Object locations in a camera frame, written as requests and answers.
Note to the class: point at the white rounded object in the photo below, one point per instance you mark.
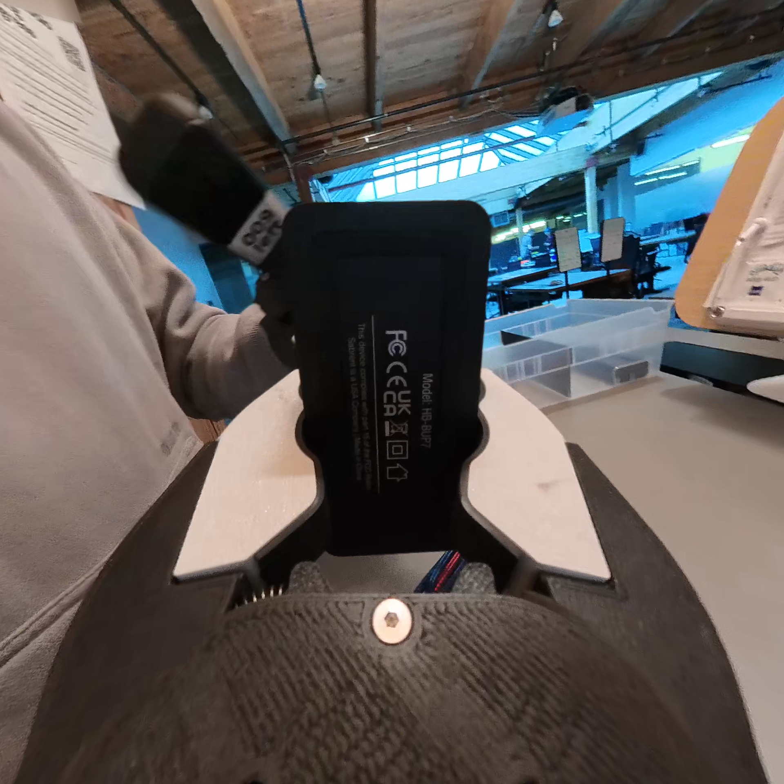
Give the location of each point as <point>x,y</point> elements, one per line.
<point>769,389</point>

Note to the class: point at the ceiling spot lamp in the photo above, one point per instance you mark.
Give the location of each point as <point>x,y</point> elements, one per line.
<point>318,83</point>
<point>554,16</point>

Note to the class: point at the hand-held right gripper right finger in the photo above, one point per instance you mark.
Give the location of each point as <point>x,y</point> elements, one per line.
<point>533,490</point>

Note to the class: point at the white printed paper sheet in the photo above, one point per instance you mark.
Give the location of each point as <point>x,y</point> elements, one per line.
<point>55,92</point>

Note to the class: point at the person's left forearm grey sleeve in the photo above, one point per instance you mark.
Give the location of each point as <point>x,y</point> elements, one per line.
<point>202,343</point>

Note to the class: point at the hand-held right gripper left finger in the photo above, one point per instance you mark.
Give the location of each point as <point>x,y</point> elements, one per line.
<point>245,490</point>

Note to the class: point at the papers on clipboard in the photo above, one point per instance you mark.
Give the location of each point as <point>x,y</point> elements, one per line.
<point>759,245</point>

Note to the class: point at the person's grey sweatshirt torso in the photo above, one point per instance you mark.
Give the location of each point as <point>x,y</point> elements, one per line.
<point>61,398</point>

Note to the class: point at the black flat device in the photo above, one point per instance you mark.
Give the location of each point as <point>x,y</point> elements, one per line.
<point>704,361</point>

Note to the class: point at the black usb hub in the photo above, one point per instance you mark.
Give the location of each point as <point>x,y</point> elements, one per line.
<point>392,288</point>

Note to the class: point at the long wooden work table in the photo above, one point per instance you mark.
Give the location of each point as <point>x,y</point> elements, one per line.
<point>551,283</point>

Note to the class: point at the wooden clipboard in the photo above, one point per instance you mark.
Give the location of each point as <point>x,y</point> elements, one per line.
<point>704,245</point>

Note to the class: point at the standing sign board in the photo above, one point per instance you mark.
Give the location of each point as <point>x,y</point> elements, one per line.
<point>612,240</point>
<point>568,250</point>

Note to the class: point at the clear plastic organizer bin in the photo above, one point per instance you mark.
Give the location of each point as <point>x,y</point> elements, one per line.
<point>582,349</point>

